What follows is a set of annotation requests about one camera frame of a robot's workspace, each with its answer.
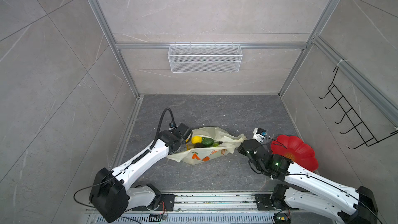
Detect black wire hook rack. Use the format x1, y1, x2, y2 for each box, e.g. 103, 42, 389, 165
318, 66, 398, 150

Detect cream plastic bag orange prints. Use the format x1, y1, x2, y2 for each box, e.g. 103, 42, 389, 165
167, 127, 246, 165

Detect light green bumpy fake fruit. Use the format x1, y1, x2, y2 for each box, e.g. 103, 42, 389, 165
202, 138, 214, 147

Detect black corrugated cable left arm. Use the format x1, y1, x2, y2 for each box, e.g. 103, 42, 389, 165
149, 107, 177, 150

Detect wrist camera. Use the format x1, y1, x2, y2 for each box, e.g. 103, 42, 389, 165
252, 128, 267, 143
169, 122, 177, 131

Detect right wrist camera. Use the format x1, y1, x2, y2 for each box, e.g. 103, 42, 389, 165
252, 128, 267, 143

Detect white wire mesh basket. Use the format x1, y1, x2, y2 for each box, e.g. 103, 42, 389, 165
167, 44, 243, 73

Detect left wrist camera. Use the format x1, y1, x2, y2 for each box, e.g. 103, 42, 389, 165
169, 122, 177, 131

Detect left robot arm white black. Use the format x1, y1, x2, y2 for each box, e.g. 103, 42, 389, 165
89, 123, 192, 223

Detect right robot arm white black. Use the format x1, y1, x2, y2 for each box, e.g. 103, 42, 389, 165
238, 139, 381, 224

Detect yellow fake lemon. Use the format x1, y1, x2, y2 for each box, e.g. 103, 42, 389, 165
191, 136, 202, 145

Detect red flower-shaped plate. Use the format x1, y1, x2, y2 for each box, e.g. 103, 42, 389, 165
271, 135, 319, 172

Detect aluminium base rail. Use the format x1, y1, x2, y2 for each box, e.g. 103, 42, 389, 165
83, 192, 343, 224

